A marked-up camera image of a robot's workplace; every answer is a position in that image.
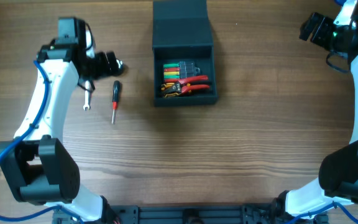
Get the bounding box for silver open-end wrench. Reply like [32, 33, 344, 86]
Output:
[83, 81, 92, 111]

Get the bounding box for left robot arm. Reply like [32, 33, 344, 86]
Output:
[0, 17, 124, 223]

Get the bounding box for black round tape measure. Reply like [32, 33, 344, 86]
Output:
[116, 58, 125, 77]

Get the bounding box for dark green open box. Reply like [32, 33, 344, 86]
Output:
[152, 0, 218, 107]

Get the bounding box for black red screwdriver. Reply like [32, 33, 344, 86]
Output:
[111, 80, 121, 124]

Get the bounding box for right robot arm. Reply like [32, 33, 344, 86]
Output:
[270, 0, 358, 223]

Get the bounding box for red handled cutting pliers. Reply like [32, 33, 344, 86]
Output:
[174, 75, 210, 95]

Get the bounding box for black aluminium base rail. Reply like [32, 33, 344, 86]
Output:
[94, 203, 293, 224]

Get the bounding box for precision screwdriver set case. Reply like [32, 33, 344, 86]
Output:
[163, 61, 201, 82]

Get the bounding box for orange black needle-nose pliers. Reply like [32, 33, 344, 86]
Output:
[160, 82, 182, 98]

